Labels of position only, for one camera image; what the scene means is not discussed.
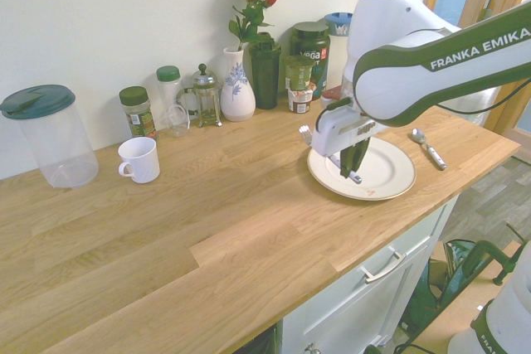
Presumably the red lidded small container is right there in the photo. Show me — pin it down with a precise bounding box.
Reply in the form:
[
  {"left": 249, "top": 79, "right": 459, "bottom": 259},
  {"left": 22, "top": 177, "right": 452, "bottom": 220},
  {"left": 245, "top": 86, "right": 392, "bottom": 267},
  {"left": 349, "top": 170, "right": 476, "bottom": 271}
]
[{"left": 320, "top": 86, "right": 343, "bottom": 109}]

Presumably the glass french press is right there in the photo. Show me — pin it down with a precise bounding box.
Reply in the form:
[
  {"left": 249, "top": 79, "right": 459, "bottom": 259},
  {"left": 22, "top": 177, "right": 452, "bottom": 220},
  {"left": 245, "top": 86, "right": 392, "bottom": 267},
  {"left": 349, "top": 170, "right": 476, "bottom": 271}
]
[{"left": 178, "top": 63, "right": 224, "bottom": 129}]

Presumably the green lidded food cup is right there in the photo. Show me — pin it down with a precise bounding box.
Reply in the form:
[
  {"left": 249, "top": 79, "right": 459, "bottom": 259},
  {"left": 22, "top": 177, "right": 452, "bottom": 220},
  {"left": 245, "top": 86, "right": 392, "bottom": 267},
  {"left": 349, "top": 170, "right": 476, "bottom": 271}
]
[{"left": 284, "top": 55, "right": 316, "bottom": 92}]

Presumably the silver drawer handle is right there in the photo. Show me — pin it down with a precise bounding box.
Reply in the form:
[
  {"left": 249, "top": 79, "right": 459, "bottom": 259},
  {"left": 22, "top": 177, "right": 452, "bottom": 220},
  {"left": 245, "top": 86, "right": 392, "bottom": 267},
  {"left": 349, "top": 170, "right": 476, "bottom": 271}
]
[{"left": 358, "top": 245, "right": 407, "bottom": 284}]

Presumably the silver spoon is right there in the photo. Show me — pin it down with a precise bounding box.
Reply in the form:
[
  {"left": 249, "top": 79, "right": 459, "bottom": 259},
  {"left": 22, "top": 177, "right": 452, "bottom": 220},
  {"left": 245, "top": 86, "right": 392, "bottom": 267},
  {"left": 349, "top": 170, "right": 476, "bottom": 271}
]
[{"left": 408, "top": 128, "right": 448, "bottom": 172}]

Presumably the green clamp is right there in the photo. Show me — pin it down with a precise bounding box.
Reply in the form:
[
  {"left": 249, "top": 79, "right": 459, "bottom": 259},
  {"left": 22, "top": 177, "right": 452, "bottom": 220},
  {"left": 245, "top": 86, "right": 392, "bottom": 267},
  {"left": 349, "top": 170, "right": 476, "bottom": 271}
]
[{"left": 439, "top": 223, "right": 531, "bottom": 305}]

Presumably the white cabinet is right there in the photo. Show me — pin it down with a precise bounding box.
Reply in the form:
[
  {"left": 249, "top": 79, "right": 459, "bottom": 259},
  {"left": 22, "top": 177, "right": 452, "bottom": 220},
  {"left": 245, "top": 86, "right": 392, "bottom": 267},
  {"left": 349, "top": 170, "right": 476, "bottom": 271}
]
[{"left": 231, "top": 194, "right": 461, "bottom": 354}]

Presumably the white mug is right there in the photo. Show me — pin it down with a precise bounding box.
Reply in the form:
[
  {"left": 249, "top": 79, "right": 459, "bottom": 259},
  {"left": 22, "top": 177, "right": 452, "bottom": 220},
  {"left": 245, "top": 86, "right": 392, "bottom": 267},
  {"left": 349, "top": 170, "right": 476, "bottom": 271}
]
[{"left": 117, "top": 136, "right": 161, "bottom": 185}]

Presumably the dark Vega protein tub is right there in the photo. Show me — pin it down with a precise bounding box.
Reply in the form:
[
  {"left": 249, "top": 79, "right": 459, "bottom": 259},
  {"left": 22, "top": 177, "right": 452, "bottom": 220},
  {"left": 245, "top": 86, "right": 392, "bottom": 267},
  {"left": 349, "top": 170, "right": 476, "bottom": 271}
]
[{"left": 289, "top": 22, "right": 332, "bottom": 101}]

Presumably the silver fork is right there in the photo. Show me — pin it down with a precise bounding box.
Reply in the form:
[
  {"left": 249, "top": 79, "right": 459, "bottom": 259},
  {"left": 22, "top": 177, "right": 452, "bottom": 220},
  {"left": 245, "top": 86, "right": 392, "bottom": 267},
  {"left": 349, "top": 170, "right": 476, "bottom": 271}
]
[{"left": 298, "top": 124, "right": 363, "bottom": 185}]

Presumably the clear container with blue lid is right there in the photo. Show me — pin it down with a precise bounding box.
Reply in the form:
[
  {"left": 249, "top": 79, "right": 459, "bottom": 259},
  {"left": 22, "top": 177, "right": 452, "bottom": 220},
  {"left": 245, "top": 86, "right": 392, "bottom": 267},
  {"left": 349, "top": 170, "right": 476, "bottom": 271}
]
[{"left": 323, "top": 12, "right": 354, "bottom": 94}]

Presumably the clear bottle with green lid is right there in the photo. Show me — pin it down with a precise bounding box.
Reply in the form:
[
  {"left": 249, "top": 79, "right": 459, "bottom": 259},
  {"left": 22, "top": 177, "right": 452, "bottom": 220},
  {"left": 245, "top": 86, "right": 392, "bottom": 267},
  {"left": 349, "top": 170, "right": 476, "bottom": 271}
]
[{"left": 156, "top": 65, "right": 184, "bottom": 123}]

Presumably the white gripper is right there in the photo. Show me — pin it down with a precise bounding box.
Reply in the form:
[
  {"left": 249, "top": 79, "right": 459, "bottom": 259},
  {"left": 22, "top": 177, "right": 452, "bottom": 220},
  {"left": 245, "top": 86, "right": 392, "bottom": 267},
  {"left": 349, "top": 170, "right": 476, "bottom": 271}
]
[{"left": 310, "top": 107, "right": 378, "bottom": 180}]

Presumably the brown yoghurt cup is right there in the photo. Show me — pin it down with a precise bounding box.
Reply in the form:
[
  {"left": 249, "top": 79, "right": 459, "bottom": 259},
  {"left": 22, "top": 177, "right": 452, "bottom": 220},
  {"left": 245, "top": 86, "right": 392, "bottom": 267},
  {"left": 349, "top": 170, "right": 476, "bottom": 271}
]
[{"left": 287, "top": 87, "right": 315, "bottom": 114}]

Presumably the green bag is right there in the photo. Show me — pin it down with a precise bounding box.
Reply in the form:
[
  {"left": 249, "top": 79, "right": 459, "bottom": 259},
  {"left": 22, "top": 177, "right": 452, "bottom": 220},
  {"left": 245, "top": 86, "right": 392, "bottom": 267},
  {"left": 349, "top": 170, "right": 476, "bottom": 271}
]
[{"left": 400, "top": 239, "right": 482, "bottom": 332}]

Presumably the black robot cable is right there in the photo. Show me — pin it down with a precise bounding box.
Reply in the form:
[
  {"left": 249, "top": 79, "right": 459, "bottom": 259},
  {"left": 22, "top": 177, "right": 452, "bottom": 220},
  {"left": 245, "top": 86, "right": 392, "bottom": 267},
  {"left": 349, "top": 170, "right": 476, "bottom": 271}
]
[{"left": 492, "top": 78, "right": 531, "bottom": 107}]

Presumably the white plate with gold rim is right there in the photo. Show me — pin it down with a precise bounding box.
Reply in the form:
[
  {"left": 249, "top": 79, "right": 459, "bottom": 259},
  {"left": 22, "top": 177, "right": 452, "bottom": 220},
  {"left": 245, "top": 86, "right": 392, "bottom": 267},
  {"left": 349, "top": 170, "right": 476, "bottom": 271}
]
[{"left": 306, "top": 137, "right": 417, "bottom": 202}]

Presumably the small clear plastic cup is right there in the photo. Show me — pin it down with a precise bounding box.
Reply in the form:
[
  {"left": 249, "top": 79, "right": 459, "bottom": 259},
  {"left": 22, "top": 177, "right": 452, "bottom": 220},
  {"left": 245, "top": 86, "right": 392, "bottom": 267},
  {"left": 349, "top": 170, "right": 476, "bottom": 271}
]
[{"left": 167, "top": 104, "right": 192, "bottom": 138}]

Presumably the clear pitcher with green lid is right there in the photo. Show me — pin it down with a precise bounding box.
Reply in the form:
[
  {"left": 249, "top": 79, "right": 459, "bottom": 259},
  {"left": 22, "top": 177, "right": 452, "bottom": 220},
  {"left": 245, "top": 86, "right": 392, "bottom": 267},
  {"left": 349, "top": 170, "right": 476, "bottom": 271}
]
[{"left": 0, "top": 84, "right": 100, "bottom": 190}]

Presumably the coffee jar with green lid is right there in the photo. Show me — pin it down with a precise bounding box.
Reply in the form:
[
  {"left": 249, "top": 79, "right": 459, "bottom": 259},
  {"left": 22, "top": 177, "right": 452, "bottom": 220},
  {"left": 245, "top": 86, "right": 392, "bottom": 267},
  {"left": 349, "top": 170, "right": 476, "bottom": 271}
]
[{"left": 119, "top": 85, "right": 159, "bottom": 143}]

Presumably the dark green shaker bottle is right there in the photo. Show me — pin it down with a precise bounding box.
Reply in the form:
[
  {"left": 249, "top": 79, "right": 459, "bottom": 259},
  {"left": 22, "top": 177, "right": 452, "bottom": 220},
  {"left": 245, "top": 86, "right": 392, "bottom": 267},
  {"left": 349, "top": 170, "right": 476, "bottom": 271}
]
[{"left": 248, "top": 32, "right": 282, "bottom": 109}]

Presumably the white vase with blue print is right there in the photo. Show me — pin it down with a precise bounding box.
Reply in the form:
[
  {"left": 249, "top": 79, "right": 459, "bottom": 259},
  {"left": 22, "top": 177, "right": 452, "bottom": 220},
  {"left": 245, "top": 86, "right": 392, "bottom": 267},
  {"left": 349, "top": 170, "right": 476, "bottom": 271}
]
[{"left": 219, "top": 46, "right": 256, "bottom": 123}]

